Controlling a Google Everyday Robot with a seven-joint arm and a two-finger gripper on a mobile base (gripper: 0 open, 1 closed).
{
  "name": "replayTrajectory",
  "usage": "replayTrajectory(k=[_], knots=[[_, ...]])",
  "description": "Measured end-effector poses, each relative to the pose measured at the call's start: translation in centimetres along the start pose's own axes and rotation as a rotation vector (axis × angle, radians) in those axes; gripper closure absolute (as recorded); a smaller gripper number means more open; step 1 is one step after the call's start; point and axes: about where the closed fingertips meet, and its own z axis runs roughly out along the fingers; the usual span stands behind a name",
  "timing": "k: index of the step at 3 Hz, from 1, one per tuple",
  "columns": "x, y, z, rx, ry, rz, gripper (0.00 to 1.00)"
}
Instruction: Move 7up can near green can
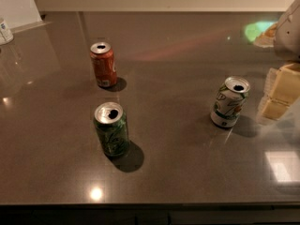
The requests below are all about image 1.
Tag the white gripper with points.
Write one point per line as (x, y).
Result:
(290, 32)

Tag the white green 7up can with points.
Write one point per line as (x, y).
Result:
(231, 97)

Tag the green soda can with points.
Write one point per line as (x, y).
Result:
(110, 122)

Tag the orange soda can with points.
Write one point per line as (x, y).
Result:
(102, 58)

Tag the white container at left edge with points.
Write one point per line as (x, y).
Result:
(5, 33)

